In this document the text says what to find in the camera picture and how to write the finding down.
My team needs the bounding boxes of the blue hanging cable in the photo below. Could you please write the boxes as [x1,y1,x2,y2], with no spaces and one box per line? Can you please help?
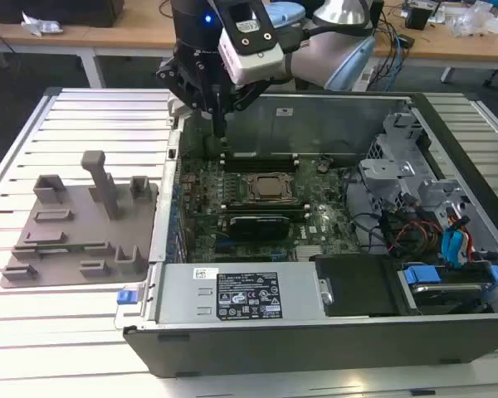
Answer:
[390,22,404,86]

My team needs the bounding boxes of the black graphics card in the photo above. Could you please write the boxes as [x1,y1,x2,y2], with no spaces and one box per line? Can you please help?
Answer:
[227,213,292,242]

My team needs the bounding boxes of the clear plastic bags pile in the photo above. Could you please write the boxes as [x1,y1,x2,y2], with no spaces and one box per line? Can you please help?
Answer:
[447,2,498,39]

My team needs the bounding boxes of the red orange wire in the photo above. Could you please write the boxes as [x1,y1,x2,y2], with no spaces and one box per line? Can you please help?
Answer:
[447,211,477,261]

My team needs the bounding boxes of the silver CPU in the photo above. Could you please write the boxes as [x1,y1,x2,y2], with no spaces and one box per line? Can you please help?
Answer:
[255,176,290,198]

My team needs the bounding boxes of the grey case corner bracket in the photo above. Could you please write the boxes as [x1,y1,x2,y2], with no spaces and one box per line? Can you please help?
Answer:
[165,91,192,118]

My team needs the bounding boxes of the black wire bundle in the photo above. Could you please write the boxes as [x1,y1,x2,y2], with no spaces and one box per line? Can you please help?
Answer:
[342,165,401,255]

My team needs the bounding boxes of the green motherboard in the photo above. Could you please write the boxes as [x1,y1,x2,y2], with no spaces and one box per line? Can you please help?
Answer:
[178,159,363,263]

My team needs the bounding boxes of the metal CPU socket cover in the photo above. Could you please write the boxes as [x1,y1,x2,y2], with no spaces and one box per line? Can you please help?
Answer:
[242,171,296,204]

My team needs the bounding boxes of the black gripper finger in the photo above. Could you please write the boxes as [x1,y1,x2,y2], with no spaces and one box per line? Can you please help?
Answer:
[155,61,213,120]
[213,79,271,138]

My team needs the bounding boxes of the yellow orange power wires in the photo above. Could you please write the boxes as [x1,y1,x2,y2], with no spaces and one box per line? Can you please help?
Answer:
[397,221,442,250]

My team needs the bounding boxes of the hard disk in blue carrier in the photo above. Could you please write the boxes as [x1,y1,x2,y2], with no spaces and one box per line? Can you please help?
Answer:
[397,264,498,317]

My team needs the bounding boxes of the silver finned heatsink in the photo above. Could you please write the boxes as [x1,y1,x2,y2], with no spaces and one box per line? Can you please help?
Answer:
[294,245,321,261]

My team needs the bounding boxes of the black plastic shroud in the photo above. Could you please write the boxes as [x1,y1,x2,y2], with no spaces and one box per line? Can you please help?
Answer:
[310,254,408,318]

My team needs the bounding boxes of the grey-brown parts rack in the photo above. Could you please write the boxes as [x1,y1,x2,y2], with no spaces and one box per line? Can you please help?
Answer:
[0,149,161,289]

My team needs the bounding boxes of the wooden desk white legs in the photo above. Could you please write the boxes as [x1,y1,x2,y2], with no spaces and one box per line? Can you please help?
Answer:
[0,0,316,89]

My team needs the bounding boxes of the black open PC case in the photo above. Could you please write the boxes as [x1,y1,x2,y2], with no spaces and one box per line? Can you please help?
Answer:
[115,89,498,378]

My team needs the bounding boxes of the silver power supply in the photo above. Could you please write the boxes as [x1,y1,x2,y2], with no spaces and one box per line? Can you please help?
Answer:
[152,260,335,325]

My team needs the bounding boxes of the blue case latch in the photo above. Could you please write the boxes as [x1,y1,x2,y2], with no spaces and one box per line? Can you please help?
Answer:
[116,289,139,307]

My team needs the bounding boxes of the crumpled clear plastic bag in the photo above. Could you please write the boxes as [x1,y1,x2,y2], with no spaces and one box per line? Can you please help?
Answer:
[20,10,64,38]

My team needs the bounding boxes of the silver drive cage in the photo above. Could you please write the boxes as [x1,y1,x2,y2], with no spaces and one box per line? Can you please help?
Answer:
[356,110,475,234]

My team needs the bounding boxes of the black RAM slot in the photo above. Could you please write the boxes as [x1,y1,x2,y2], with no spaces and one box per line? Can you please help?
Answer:
[222,153,299,163]
[222,162,299,173]
[222,200,309,211]

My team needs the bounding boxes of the wooden desk with clutter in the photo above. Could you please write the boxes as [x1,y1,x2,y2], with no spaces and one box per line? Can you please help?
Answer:
[373,0,498,84]

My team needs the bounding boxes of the blue flat wire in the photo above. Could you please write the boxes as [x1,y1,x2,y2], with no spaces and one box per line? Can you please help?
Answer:
[441,229,468,271]

